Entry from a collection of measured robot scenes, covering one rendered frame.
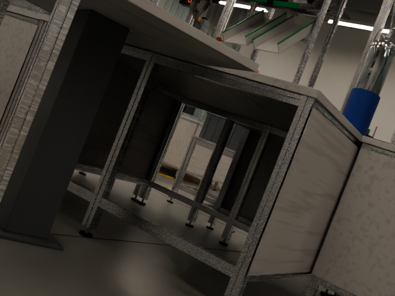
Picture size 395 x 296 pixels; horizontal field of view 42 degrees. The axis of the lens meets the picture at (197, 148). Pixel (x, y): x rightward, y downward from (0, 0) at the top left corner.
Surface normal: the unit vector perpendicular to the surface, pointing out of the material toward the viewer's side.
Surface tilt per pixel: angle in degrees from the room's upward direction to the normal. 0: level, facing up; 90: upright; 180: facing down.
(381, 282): 90
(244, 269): 90
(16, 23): 90
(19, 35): 90
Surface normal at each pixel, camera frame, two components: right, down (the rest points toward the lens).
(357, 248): -0.48, -0.19
